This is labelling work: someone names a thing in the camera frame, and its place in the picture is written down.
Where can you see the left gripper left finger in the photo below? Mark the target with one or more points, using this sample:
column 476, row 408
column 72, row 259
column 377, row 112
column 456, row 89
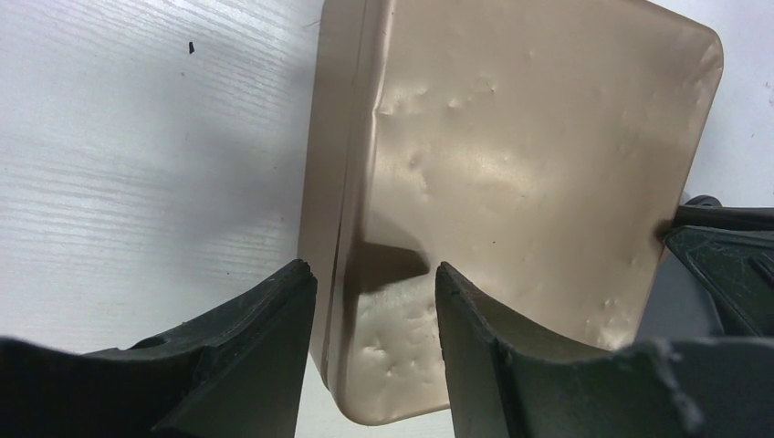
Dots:
column 234, row 371

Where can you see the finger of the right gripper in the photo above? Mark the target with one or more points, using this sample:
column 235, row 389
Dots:
column 729, row 250

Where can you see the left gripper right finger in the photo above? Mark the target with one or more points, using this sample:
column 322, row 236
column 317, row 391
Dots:
column 508, row 376

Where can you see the brown box lid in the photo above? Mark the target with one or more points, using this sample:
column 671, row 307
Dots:
column 536, row 146

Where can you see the gold chocolate box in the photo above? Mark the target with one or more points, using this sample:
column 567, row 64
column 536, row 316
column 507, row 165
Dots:
column 329, row 151

